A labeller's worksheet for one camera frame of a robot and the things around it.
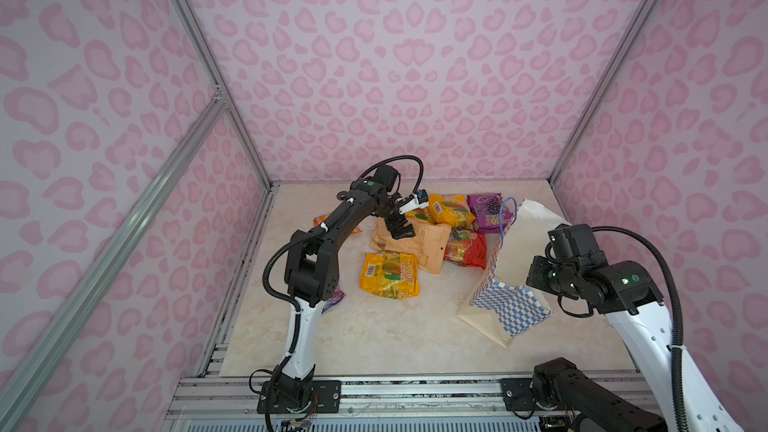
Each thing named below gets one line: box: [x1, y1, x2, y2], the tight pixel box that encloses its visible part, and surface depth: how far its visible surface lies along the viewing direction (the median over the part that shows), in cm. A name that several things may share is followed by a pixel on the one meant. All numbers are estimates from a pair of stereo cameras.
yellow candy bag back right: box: [427, 194, 476, 228], surface depth 103 cm
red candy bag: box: [443, 229, 487, 269], surface depth 97 cm
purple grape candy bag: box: [467, 193, 514, 230], surface depth 106 cm
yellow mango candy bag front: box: [360, 251, 420, 299], surface depth 92 cm
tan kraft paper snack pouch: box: [370, 216, 452, 275], surface depth 97 cm
